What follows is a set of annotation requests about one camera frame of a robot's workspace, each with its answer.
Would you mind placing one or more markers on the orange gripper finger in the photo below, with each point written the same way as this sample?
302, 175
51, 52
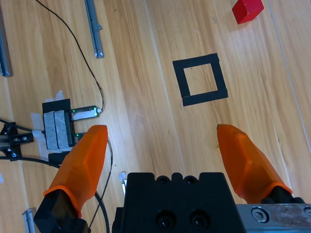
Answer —
82, 165
247, 165

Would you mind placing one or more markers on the red wooden block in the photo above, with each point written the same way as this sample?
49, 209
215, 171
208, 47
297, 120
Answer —
246, 11

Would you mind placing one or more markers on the usb dongle with green light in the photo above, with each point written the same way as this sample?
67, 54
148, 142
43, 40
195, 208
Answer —
77, 138
85, 112

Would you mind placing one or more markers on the white masking tape piece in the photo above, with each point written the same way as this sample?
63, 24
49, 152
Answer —
39, 145
121, 176
58, 95

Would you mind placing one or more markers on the black usb hub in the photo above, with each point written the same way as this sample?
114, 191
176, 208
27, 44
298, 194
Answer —
57, 128

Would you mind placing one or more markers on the black tape square outline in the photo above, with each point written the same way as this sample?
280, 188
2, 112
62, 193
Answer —
178, 77

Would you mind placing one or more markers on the aluminium rail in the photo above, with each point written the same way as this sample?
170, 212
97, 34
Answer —
124, 188
30, 221
94, 29
4, 55

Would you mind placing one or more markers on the black metal bracket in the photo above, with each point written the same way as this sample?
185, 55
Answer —
12, 139

